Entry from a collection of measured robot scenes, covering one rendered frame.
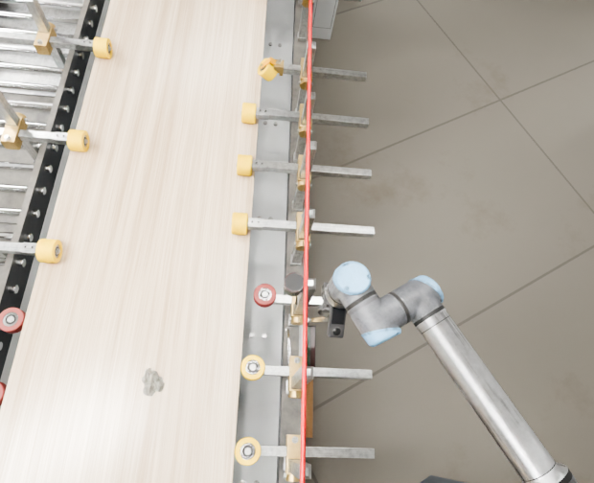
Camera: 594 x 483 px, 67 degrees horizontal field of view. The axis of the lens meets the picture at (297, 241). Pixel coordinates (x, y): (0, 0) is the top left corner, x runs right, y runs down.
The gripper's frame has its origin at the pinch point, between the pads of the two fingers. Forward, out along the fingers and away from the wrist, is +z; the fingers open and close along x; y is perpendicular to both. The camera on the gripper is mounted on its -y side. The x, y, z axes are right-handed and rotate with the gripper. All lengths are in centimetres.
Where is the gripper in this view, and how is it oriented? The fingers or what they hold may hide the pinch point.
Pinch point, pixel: (328, 316)
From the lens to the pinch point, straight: 147.9
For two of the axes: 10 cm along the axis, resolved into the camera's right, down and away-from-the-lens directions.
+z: -1.1, 3.7, 9.2
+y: 0.3, -9.2, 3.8
